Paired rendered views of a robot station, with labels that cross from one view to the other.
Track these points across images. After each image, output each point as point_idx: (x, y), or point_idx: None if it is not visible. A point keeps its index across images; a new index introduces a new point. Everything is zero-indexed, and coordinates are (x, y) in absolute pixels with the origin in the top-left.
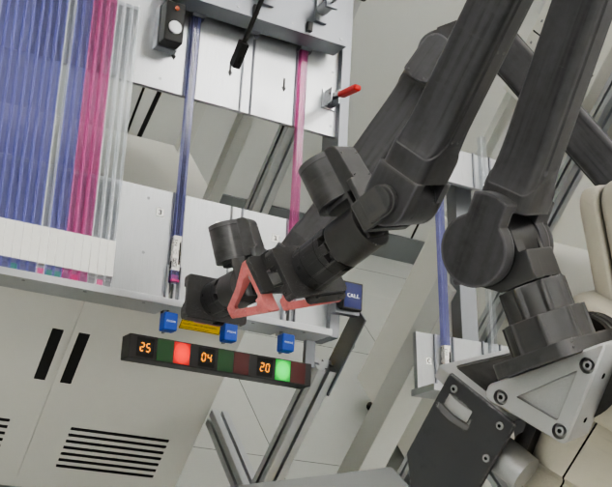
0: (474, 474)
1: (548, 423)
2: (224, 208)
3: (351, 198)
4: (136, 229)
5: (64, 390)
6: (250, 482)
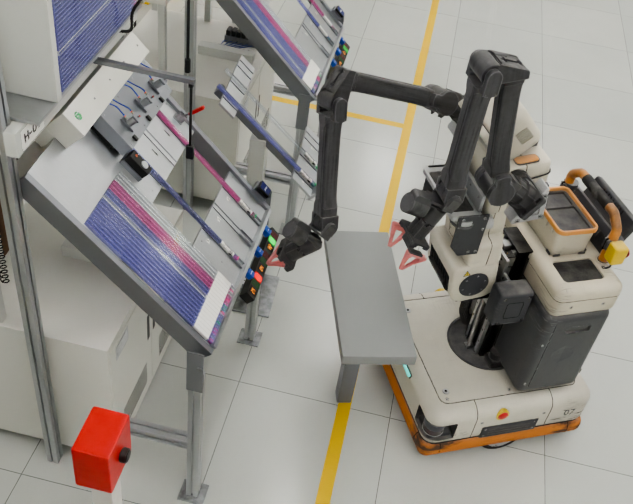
0: (479, 235)
1: (536, 216)
2: (212, 210)
3: (433, 206)
4: (212, 257)
5: (154, 330)
6: None
